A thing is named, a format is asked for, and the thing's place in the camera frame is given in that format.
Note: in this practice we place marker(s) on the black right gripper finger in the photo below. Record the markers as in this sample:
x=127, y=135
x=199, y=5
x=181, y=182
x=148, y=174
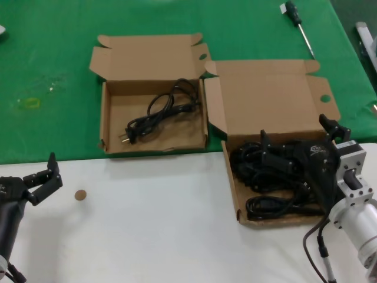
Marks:
x=338, y=131
x=275, y=162

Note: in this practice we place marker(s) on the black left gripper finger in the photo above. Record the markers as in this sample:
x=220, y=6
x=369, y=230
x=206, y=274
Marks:
x=53, y=168
x=47, y=191

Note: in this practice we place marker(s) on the small grey white tag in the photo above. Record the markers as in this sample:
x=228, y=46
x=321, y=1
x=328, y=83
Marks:
x=283, y=8

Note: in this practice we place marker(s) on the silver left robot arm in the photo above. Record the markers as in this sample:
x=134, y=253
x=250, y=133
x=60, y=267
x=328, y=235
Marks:
x=2, y=263

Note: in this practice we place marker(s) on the green table cloth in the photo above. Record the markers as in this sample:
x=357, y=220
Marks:
x=59, y=73

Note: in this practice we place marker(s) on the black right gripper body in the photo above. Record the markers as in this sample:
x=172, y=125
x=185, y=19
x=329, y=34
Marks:
x=322, y=168

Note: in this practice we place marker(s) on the small white object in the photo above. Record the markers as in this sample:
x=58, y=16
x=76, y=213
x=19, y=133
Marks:
x=374, y=108

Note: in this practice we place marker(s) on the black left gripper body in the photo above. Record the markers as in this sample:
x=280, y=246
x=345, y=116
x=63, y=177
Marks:
x=11, y=200

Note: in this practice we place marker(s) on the grey aluminium profile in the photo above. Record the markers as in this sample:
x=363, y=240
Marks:
x=365, y=36

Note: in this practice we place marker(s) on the round brown cardboard disc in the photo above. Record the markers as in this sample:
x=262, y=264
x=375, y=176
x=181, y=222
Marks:
x=80, y=194

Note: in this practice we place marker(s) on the open brown cardboard box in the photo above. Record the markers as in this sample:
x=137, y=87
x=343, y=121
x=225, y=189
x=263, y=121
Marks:
x=123, y=118
x=265, y=94

